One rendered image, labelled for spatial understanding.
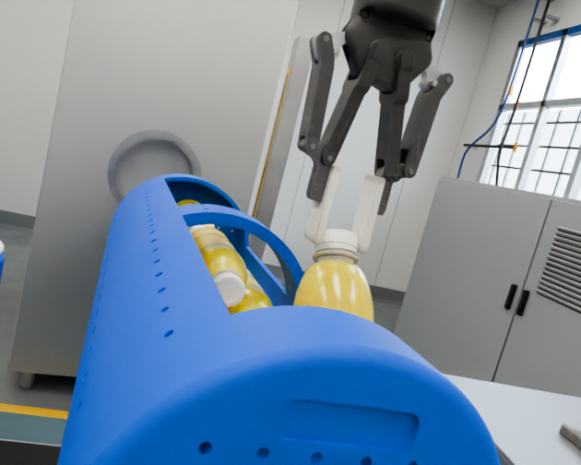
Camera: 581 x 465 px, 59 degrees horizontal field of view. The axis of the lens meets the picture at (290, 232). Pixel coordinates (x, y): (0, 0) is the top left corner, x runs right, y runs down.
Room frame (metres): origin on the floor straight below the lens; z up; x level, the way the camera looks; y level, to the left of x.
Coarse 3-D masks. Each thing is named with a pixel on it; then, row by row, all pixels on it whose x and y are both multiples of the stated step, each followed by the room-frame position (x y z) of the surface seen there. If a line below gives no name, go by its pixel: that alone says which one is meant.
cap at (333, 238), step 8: (328, 232) 0.45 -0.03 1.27; (336, 232) 0.45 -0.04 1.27; (344, 232) 0.45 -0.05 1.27; (352, 232) 0.45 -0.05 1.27; (328, 240) 0.44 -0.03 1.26; (336, 240) 0.44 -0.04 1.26; (344, 240) 0.44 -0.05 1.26; (352, 240) 0.45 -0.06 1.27; (320, 248) 0.45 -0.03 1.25; (344, 248) 0.44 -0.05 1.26; (352, 248) 0.45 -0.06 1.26
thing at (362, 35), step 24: (360, 0) 0.45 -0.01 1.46; (384, 0) 0.43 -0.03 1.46; (408, 0) 0.43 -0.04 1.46; (432, 0) 0.43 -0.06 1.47; (360, 24) 0.44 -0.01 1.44; (384, 24) 0.45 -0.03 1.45; (408, 24) 0.45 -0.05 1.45; (432, 24) 0.44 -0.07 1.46; (360, 48) 0.44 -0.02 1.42; (408, 48) 0.46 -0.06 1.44; (360, 72) 0.45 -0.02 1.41; (384, 72) 0.45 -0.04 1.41
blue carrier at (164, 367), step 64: (192, 192) 1.08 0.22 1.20; (128, 256) 0.54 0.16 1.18; (192, 256) 0.44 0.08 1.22; (256, 256) 0.99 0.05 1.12; (128, 320) 0.36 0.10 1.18; (192, 320) 0.31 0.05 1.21; (256, 320) 0.29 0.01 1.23; (320, 320) 0.29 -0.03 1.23; (128, 384) 0.27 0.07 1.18; (192, 384) 0.24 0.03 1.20; (256, 384) 0.24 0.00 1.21; (320, 384) 0.25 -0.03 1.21; (384, 384) 0.27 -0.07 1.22; (448, 384) 0.28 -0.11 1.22; (64, 448) 0.29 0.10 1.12; (128, 448) 0.23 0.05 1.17; (192, 448) 0.23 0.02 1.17; (256, 448) 0.25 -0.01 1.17; (320, 448) 0.26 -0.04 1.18; (384, 448) 0.27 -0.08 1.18; (448, 448) 0.28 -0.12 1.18
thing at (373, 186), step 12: (372, 180) 0.47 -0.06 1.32; (384, 180) 0.46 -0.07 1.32; (372, 192) 0.46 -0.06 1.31; (360, 204) 0.48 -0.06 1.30; (372, 204) 0.46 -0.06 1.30; (360, 216) 0.47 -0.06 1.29; (372, 216) 0.46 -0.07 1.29; (360, 228) 0.47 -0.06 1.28; (372, 228) 0.46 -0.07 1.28; (360, 240) 0.46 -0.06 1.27; (360, 252) 0.46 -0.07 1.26
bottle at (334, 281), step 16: (320, 256) 0.45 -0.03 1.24; (336, 256) 0.44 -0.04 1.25; (352, 256) 0.44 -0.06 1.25; (320, 272) 0.42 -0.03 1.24; (336, 272) 0.42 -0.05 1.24; (352, 272) 0.42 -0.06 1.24; (304, 288) 0.42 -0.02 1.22; (320, 288) 0.41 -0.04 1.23; (336, 288) 0.41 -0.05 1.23; (352, 288) 0.41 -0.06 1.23; (368, 288) 0.43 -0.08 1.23; (304, 304) 0.41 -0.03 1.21; (320, 304) 0.40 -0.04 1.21; (336, 304) 0.40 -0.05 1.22; (352, 304) 0.40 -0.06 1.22; (368, 304) 0.42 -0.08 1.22
